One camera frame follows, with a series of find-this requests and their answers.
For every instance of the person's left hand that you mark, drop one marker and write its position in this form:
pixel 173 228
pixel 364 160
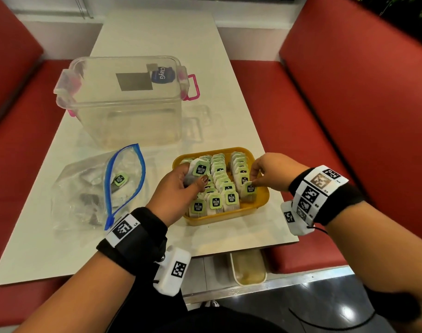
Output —
pixel 172 197

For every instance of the black wristband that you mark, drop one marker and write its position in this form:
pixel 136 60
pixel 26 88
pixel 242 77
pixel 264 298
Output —
pixel 141 246
pixel 346 201

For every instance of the person's black sleeve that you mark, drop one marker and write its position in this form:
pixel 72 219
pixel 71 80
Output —
pixel 394 305

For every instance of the black and white shoe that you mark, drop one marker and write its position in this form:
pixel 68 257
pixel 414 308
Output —
pixel 211 303

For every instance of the yellow tray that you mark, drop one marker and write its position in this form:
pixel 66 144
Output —
pixel 263 195

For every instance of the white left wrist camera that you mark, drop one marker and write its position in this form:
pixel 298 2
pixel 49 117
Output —
pixel 164 286

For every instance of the yellow lid under table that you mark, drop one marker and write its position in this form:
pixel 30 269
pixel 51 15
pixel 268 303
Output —
pixel 248 268

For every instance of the rows of green-tagged tea bags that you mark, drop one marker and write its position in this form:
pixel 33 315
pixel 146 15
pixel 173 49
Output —
pixel 215 201

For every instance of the clear zip bag blue seal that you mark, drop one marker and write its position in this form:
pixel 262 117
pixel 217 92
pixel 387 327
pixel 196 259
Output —
pixel 69 190

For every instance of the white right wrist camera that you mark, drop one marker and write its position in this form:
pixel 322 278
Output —
pixel 297 228

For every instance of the black right wristband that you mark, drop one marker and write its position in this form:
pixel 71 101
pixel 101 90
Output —
pixel 346 201

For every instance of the black left wristband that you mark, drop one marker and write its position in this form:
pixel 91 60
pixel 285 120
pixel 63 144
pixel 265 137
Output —
pixel 141 246

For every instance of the person's black trousers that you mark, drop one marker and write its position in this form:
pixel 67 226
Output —
pixel 145 308

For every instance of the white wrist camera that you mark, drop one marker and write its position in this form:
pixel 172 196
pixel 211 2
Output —
pixel 164 286
pixel 297 228

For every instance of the person's left forearm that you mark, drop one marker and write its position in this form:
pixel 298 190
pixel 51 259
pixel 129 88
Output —
pixel 79 298

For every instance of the person's right hand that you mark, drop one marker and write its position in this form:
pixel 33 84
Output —
pixel 280 171

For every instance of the person's right forearm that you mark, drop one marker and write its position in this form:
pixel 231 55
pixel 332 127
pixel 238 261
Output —
pixel 380 246

